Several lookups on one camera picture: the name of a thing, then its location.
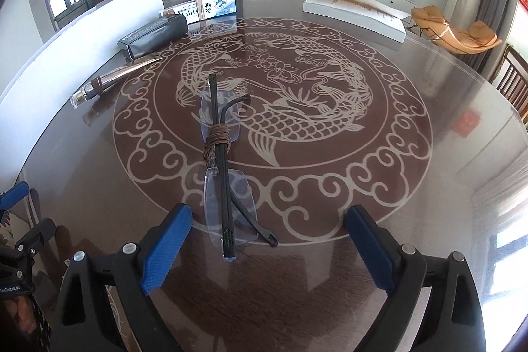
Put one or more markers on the dark grey box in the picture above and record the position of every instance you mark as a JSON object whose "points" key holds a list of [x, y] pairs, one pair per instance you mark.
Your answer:
{"points": [[152, 34]]}

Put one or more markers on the silver horn-shaped case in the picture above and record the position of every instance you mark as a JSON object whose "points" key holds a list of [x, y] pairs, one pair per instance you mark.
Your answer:
{"points": [[113, 82]]}

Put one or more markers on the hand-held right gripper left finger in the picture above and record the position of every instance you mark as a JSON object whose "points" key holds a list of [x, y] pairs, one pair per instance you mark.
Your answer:
{"points": [[167, 249]]}

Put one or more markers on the orange lounge chair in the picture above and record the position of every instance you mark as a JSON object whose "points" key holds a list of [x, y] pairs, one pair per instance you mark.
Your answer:
{"points": [[453, 30]]}

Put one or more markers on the blue and white carton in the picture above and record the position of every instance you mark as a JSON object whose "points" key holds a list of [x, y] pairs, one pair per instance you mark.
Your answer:
{"points": [[202, 7]]}

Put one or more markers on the rimless eyeglasses with black temples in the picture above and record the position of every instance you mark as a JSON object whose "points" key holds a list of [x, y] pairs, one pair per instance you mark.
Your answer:
{"points": [[225, 187]]}

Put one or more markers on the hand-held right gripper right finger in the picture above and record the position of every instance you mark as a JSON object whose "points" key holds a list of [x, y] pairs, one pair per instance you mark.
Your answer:
{"points": [[371, 249]]}

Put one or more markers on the person's patterned clothing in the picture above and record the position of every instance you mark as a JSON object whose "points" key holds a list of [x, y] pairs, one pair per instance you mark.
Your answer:
{"points": [[24, 323]]}

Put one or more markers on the large open white box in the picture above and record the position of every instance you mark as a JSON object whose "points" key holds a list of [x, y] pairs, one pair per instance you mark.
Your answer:
{"points": [[354, 12]]}

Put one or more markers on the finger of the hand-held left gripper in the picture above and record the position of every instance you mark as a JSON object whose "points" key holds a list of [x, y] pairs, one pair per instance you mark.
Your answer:
{"points": [[12, 196], [37, 236]]}

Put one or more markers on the wooden slatted chair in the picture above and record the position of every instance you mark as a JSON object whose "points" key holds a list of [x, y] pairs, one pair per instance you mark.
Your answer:
{"points": [[513, 80]]}

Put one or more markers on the white partition board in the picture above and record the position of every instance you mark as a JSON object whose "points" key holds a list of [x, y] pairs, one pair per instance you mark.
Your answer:
{"points": [[62, 59]]}

